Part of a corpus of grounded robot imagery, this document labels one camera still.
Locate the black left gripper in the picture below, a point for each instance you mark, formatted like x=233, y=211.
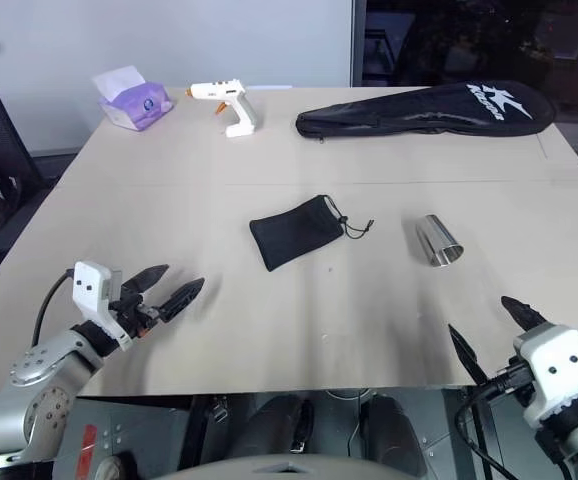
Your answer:
x=136, y=314

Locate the stainless steel cup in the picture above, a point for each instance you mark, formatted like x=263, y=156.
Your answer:
x=436, y=242

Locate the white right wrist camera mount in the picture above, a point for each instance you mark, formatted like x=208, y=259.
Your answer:
x=554, y=360

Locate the purple tissue pack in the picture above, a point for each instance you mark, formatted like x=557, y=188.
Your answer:
x=136, y=102

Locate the dark rounded shape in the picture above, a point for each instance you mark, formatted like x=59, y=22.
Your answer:
x=394, y=430

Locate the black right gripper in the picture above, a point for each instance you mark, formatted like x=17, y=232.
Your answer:
x=511, y=377

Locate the grey rounded robot torso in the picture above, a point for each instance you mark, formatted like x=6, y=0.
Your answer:
x=274, y=467

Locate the black racket bag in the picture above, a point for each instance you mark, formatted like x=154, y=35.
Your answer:
x=434, y=112

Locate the red sticker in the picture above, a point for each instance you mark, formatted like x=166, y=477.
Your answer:
x=89, y=442

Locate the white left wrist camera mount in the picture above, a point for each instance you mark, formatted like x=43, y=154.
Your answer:
x=89, y=287

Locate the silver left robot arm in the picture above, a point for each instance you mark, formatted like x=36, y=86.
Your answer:
x=44, y=360

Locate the white hot glue gun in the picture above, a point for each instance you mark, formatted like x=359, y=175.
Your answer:
x=236, y=107

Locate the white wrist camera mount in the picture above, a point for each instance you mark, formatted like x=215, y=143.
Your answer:
x=89, y=287
x=554, y=360

